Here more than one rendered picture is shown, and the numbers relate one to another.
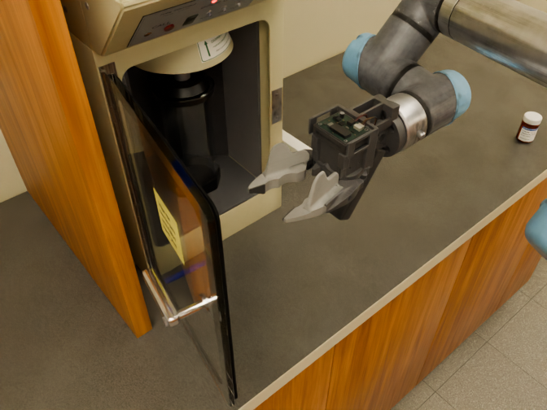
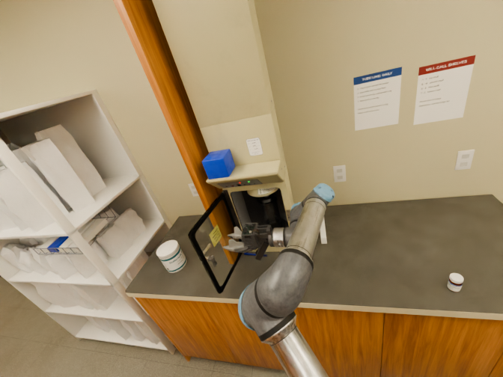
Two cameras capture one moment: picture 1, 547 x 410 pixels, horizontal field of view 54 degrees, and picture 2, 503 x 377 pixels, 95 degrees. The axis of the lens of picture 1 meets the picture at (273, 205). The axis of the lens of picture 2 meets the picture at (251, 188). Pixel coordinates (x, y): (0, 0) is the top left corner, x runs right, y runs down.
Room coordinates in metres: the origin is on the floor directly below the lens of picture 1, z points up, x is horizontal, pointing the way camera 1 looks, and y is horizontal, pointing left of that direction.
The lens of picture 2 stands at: (0.24, -0.74, 1.93)
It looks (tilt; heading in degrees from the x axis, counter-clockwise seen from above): 29 degrees down; 61
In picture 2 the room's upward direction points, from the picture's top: 17 degrees counter-clockwise
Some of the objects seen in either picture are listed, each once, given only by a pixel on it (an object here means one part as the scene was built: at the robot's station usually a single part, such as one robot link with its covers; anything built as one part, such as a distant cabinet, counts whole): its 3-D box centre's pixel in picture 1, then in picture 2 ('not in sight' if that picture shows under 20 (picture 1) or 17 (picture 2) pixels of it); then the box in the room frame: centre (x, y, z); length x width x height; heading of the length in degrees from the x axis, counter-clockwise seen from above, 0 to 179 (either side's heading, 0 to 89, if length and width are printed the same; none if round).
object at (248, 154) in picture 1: (171, 108); (265, 203); (0.81, 0.18, 1.19); 0.26 x 0.24 x 0.35; 130
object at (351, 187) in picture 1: (338, 186); (245, 246); (0.50, -0.08, 1.28); 0.09 x 0.05 x 0.02; 145
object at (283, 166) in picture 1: (277, 163); (236, 232); (0.52, -0.01, 1.31); 0.09 x 0.03 x 0.06; 115
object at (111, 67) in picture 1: (135, 181); (235, 221); (0.62, 0.21, 1.19); 0.03 x 0.02 x 0.39; 130
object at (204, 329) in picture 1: (174, 250); (221, 242); (0.48, 0.13, 1.19); 0.30 x 0.01 x 0.40; 30
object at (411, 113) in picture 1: (396, 125); (278, 238); (0.61, -0.17, 1.30); 0.08 x 0.05 x 0.08; 40
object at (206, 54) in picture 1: (177, 31); (262, 182); (0.81, 0.15, 1.34); 0.18 x 0.18 x 0.05
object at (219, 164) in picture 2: not in sight; (218, 164); (0.61, 0.14, 1.56); 0.10 x 0.10 x 0.09; 40
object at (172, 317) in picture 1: (173, 292); not in sight; (0.40, 0.12, 1.20); 0.10 x 0.05 x 0.03; 30
